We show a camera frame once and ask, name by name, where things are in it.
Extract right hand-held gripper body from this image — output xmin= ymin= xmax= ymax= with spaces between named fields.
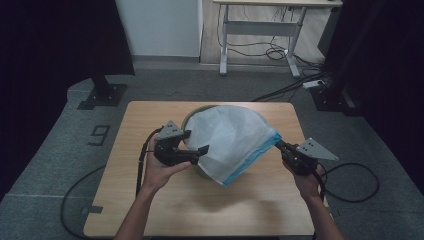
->
xmin=282 ymin=137 xmax=339 ymax=177

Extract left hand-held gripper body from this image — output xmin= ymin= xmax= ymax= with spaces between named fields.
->
xmin=153 ymin=120 xmax=200 ymax=167

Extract green trash bin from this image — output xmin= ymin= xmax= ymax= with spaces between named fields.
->
xmin=180 ymin=104 xmax=219 ymax=181

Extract white plastic bag blue edge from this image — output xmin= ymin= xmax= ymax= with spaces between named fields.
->
xmin=183 ymin=105 xmax=283 ymax=188

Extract person's right hand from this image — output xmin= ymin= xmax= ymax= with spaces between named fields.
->
xmin=283 ymin=161 xmax=325 ymax=202

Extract person's left hand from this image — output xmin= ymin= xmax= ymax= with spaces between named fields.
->
xmin=142 ymin=136 xmax=192 ymax=195

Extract black stand base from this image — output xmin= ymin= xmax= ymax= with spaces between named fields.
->
xmin=77 ymin=74 xmax=128 ymax=111
xmin=309 ymin=84 xmax=363 ymax=116

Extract white power strip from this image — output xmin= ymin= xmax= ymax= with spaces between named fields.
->
xmin=302 ymin=79 xmax=326 ymax=90

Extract black stand base left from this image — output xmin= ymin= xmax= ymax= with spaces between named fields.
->
xmin=77 ymin=74 xmax=128 ymax=111

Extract grey tape strip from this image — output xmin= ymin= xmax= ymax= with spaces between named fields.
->
xmin=80 ymin=205 xmax=104 ymax=215

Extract dark curtain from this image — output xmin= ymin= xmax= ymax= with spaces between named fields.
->
xmin=0 ymin=0 xmax=136 ymax=201
xmin=324 ymin=0 xmax=424 ymax=188

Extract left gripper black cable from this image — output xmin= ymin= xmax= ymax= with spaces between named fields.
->
xmin=60 ymin=127 xmax=164 ymax=240

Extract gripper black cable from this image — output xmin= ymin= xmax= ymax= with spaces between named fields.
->
xmin=60 ymin=127 xmax=164 ymax=240
xmin=313 ymin=162 xmax=381 ymax=204

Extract black floor cable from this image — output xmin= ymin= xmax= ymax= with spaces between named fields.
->
xmin=251 ymin=71 xmax=329 ymax=103

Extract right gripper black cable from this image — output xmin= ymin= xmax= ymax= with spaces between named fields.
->
xmin=313 ymin=162 xmax=381 ymax=204

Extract tangle of black cables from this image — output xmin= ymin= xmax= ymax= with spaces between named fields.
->
xmin=216 ymin=4 xmax=326 ymax=68

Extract white metal frame desk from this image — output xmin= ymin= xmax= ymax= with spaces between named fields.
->
xmin=212 ymin=0 xmax=344 ymax=78

